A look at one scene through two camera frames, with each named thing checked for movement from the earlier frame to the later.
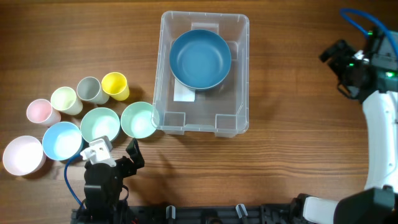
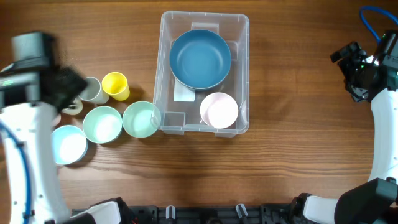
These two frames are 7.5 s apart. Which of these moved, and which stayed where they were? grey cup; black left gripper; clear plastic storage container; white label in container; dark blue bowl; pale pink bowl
Moved: black left gripper; pale pink bowl
Stayed: dark blue bowl; white label in container; clear plastic storage container; grey cup
